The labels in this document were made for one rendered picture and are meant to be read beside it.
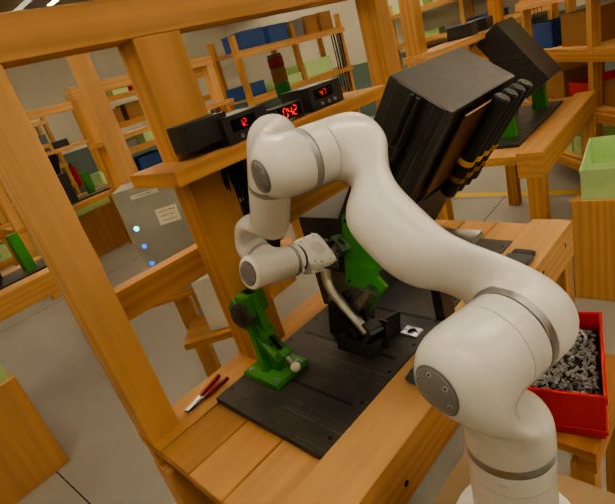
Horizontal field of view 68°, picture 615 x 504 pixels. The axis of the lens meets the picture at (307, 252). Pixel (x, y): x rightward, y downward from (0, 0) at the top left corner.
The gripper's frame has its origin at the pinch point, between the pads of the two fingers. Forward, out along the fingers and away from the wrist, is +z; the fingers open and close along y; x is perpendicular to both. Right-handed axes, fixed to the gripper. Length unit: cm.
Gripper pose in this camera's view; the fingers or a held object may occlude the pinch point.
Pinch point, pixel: (335, 247)
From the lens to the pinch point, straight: 130.4
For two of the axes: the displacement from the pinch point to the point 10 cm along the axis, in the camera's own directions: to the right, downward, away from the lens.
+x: -4.4, 6.3, 6.4
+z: 7.1, -2.0, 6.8
